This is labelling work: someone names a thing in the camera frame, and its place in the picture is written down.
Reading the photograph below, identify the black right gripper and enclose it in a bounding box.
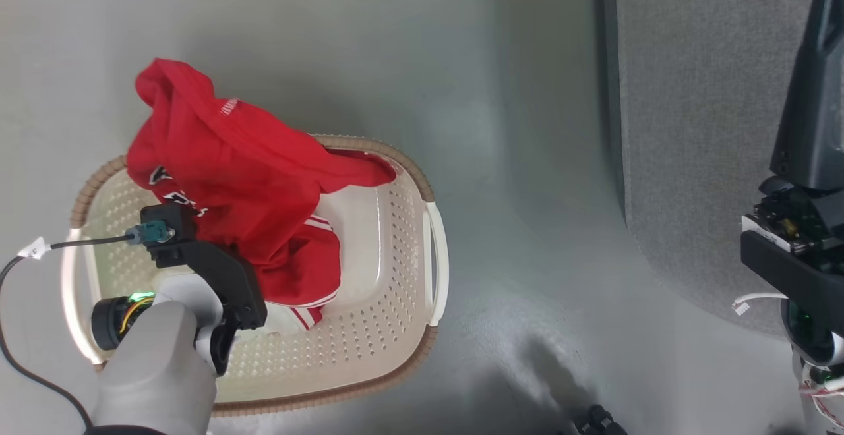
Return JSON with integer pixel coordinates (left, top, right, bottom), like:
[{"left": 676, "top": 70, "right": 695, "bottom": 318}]
[{"left": 740, "top": 0, "right": 844, "bottom": 334}]

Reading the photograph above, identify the thin white cable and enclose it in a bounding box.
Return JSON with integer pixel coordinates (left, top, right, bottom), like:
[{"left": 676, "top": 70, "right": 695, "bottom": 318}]
[{"left": 732, "top": 292, "right": 789, "bottom": 317}]

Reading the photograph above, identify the red white wire bundle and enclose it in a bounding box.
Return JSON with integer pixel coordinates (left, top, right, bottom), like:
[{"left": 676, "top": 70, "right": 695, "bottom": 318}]
[{"left": 800, "top": 368, "right": 844, "bottom": 424}]

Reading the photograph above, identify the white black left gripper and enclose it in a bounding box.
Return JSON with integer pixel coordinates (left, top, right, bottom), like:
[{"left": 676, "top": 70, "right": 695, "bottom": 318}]
[{"left": 155, "top": 274, "right": 238, "bottom": 376}]

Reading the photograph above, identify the red sports jersey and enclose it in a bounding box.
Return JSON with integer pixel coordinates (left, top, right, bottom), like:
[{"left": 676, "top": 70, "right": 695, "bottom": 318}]
[{"left": 126, "top": 58, "right": 399, "bottom": 330}]

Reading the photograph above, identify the black cable with white tag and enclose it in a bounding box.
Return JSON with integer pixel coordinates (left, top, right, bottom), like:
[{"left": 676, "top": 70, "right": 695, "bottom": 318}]
[{"left": 0, "top": 224, "right": 142, "bottom": 435}]

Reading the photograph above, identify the cream perforated laundry basket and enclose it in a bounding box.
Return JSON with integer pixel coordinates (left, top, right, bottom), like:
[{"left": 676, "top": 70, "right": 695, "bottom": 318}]
[{"left": 61, "top": 134, "right": 450, "bottom": 419}]

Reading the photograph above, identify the grey carpet mat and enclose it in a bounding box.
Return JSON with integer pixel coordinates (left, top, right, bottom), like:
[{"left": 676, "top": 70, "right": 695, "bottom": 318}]
[{"left": 597, "top": 0, "right": 844, "bottom": 338}]

